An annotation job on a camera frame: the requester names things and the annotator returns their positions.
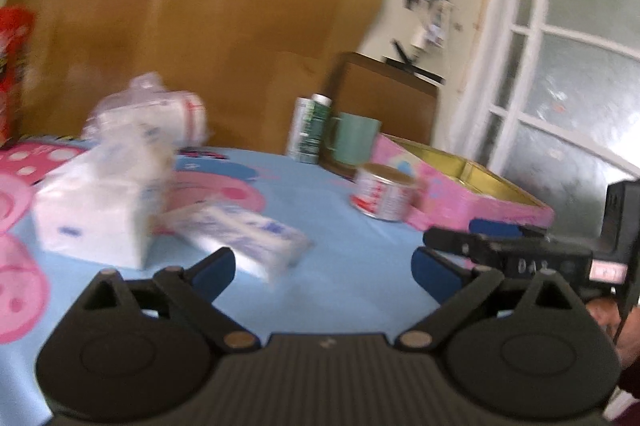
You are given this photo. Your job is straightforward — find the white wipes pack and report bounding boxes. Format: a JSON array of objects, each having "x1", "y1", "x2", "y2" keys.
[{"x1": 162, "y1": 200, "x2": 312, "y2": 282}]

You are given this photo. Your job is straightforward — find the maroon sleeve forearm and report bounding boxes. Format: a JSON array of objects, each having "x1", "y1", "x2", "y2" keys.
[{"x1": 603, "y1": 374, "x2": 640, "y2": 426}]

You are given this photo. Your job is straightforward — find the person's right hand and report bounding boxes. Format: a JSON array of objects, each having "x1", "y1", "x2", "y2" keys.
[{"x1": 586, "y1": 298, "x2": 640, "y2": 368}]

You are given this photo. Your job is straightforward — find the pink macaron biscuit tin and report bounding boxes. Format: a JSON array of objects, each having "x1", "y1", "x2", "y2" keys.
[{"x1": 370, "y1": 134, "x2": 554, "y2": 231}]

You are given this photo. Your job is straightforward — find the light blue cartoon tablecloth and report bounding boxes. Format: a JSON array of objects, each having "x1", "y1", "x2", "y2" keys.
[{"x1": 1, "y1": 150, "x2": 438, "y2": 425}]

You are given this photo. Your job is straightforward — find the pink round food can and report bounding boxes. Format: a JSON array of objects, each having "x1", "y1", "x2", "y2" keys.
[{"x1": 349, "y1": 163, "x2": 416, "y2": 222}]

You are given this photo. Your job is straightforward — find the white tissue pack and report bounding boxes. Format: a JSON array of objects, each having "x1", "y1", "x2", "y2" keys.
[{"x1": 32, "y1": 124, "x2": 176, "y2": 270}]

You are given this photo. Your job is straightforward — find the window with frosted glass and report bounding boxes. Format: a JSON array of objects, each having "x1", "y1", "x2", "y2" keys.
[{"x1": 442, "y1": 0, "x2": 639, "y2": 236}]

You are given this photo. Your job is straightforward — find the brown chair backrest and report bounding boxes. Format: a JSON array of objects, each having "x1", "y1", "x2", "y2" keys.
[{"x1": 322, "y1": 52, "x2": 439, "y2": 144}]

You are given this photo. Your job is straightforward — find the teal plastic mug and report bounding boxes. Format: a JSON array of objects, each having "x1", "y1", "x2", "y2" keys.
[{"x1": 324, "y1": 112, "x2": 381, "y2": 167}]

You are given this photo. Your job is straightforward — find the white plastic bag bundle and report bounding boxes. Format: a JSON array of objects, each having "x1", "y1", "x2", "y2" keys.
[{"x1": 81, "y1": 72, "x2": 208, "y2": 148}]

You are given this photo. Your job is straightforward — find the green white drink carton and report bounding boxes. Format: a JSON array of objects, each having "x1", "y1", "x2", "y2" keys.
[{"x1": 285, "y1": 94, "x2": 332, "y2": 164}]

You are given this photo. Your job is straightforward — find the large wooden board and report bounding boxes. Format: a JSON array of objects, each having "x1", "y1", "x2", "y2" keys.
[{"x1": 10, "y1": 0, "x2": 382, "y2": 153}]

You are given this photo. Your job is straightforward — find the red snack box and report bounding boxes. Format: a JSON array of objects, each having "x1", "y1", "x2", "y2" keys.
[{"x1": 1, "y1": 6, "x2": 36, "y2": 146}]

